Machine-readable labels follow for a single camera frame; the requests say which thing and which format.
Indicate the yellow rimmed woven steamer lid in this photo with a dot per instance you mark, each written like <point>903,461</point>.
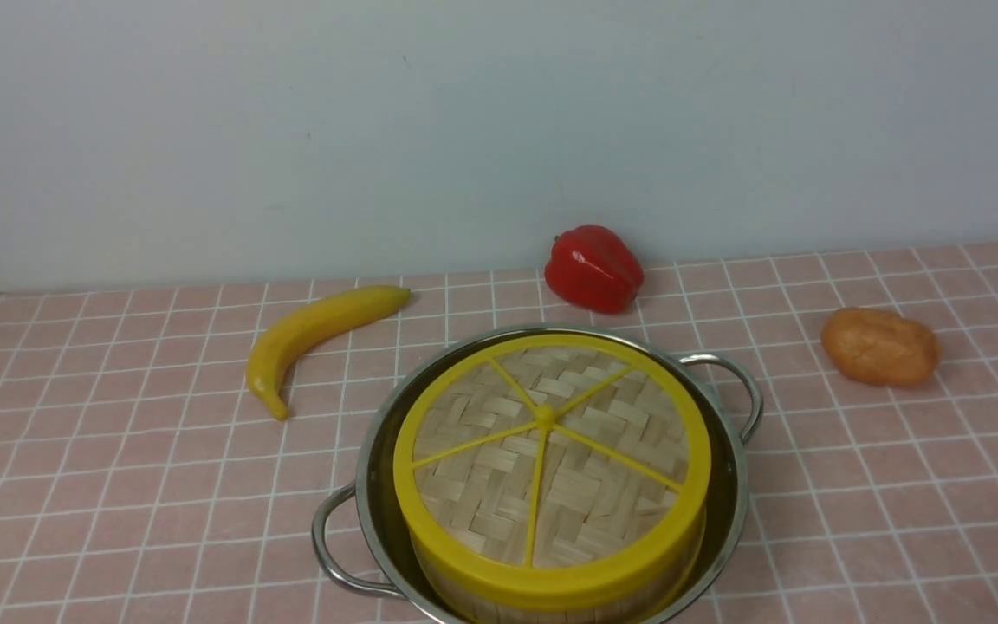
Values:
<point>533,424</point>

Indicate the yellow rimmed bamboo steamer basket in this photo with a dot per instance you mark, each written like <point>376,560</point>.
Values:
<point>579,572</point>

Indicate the stainless steel pot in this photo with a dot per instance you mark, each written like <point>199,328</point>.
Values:
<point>359,533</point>

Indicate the red plastic bell pepper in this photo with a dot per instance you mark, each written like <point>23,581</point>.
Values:
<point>591,267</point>

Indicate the yellow plastic banana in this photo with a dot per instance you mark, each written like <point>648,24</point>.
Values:
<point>283,344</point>

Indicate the orange brown plastic potato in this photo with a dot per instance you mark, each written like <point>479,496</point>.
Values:
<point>880,348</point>

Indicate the pink checkered tablecloth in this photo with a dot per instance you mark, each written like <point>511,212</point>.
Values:
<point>139,483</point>

